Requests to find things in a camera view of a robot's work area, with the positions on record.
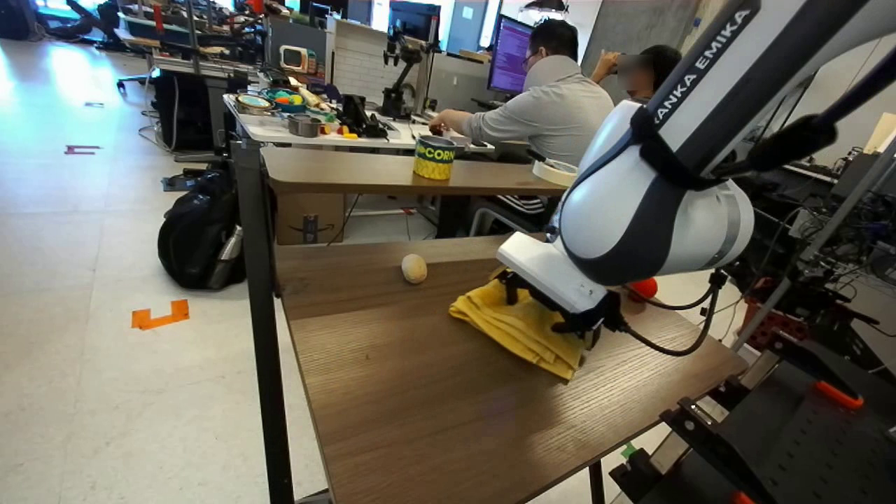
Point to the orange black clamp right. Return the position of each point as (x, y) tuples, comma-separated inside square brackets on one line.
[(839, 395)]

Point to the cluttered white desk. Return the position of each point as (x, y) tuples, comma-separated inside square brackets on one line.
[(314, 129)]

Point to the black perforated cart tray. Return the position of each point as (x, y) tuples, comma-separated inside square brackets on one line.
[(782, 444)]

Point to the black diagonal table leg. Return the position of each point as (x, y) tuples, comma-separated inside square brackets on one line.
[(254, 201)]

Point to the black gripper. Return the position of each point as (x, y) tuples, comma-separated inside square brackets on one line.
[(586, 326)]

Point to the yellow green can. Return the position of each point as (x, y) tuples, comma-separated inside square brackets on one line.
[(435, 157)]

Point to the black backpack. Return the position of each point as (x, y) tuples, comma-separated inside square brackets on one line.
[(199, 235)]

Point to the red orange ball toy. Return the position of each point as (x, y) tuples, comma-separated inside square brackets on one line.
[(643, 288)]

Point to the yellow towel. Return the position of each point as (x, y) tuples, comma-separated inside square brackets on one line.
[(524, 329)]

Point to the person in grey shirt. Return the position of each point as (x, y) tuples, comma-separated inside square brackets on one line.
[(559, 108)]

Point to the computer monitor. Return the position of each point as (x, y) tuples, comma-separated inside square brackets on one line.
[(509, 57)]

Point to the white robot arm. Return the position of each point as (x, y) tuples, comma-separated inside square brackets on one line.
[(656, 193)]

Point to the beige brown oval object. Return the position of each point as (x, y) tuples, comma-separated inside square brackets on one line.
[(415, 270)]

